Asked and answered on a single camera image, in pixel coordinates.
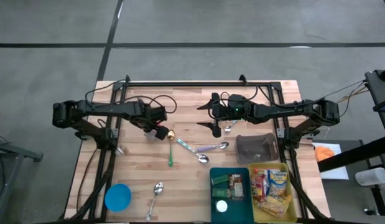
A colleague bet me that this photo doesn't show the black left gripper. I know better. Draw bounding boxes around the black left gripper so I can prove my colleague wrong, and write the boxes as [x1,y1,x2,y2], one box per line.
[134,102,170,141]

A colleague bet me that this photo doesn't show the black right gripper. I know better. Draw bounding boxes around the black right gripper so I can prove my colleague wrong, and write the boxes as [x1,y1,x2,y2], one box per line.
[196,91,254,139]

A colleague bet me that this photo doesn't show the green oregano glass jar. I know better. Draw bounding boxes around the green oregano glass jar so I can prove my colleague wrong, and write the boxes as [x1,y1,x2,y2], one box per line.
[210,174,230,186]

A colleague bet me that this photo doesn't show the brown packet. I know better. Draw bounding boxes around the brown packet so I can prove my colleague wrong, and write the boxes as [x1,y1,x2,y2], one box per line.
[228,173,244,200]

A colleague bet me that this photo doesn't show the blue yellow snack bag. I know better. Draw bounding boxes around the blue yellow snack bag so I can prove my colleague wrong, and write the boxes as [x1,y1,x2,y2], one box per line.
[266,169,289,197]

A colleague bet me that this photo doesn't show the spice jar with white label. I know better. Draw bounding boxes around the spice jar with white label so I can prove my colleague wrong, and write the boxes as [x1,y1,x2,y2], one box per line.
[215,200,229,213]

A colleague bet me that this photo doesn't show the yellow ramen noodle bag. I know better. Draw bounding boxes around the yellow ramen noodle bag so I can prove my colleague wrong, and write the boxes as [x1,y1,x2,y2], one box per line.
[256,194,292,218]

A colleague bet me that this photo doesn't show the brown plastic bin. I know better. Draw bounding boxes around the brown plastic bin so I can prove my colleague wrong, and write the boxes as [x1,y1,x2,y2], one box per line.
[234,133,280,165]

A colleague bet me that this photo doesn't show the small clear glass jar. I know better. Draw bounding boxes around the small clear glass jar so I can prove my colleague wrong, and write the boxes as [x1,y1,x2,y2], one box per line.
[114,144,129,156]

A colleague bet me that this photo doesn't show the plain silver spoon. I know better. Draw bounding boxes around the plain silver spoon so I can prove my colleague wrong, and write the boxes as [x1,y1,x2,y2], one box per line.
[144,181,165,222]

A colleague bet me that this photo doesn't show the blue round lid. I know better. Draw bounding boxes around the blue round lid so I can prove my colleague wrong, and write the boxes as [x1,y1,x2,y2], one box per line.
[104,183,132,213]

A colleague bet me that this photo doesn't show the teal plastic bin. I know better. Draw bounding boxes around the teal plastic bin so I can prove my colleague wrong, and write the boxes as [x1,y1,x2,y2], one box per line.
[209,167,255,224]

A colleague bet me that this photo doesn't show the orange cloth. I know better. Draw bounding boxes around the orange cloth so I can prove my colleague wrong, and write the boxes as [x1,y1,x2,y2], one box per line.
[315,145,335,162]

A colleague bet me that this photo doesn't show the grey metal table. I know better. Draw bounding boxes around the grey metal table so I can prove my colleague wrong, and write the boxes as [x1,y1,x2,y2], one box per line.
[0,135,44,224]

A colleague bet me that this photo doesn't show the yellow plastic bin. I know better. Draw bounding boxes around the yellow plastic bin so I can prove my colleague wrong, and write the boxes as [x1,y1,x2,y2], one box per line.
[248,162,298,223]

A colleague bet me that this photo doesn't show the white paper sheet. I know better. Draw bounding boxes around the white paper sheet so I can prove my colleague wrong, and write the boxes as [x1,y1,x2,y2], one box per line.
[312,142,350,180]

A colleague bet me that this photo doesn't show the black metal cart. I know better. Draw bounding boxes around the black metal cart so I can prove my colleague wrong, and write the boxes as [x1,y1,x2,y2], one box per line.
[318,66,385,217]

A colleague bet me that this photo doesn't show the white plastic container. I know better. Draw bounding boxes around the white plastic container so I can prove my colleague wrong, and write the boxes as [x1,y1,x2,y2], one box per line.
[355,167,385,187]

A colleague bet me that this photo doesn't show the gold spoon with green handle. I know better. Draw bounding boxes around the gold spoon with green handle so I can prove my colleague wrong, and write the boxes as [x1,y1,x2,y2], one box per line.
[165,129,175,169]

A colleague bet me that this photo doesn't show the spoon with purple handle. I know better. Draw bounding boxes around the spoon with purple handle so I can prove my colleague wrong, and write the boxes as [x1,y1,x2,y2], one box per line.
[197,141,230,153]

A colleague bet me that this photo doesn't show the spoon with teal striped handle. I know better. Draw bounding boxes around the spoon with teal striped handle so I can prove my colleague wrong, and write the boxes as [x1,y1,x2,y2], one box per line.
[175,138,210,165]

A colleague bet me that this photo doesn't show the black aluminium table frame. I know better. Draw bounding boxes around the black aluminium table frame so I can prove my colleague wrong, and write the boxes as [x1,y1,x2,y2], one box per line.
[60,74,328,222]

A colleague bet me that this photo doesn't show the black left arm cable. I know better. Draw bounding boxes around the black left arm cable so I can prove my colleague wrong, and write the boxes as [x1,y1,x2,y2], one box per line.
[85,79,128,105]

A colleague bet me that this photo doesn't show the black cable bundle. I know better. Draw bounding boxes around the black cable bundle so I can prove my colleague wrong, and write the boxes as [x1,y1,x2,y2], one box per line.
[67,146,117,222]

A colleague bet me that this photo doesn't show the thin wires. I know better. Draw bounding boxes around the thin wires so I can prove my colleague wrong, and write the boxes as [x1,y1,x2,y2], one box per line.
[316,80,369,118]

